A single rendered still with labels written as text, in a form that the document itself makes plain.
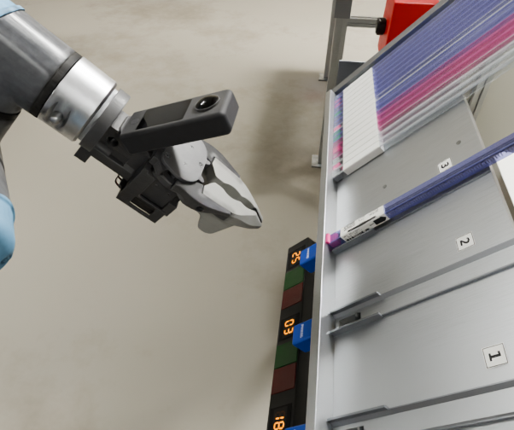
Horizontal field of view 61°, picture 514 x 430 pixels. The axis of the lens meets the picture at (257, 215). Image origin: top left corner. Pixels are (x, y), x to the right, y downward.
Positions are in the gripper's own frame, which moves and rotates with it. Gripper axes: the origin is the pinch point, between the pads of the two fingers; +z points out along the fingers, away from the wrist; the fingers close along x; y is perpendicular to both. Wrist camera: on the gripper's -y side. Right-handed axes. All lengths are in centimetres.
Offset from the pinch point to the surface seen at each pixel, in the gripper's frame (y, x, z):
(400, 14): -15, -68, 17
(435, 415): -13.3, 22.0, 9.9
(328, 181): -3.5, -10.8, 8.1
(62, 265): 104, -44, -1
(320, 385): -3.5, 18.1, 8.2
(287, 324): 4.8, 7.4, 10.8
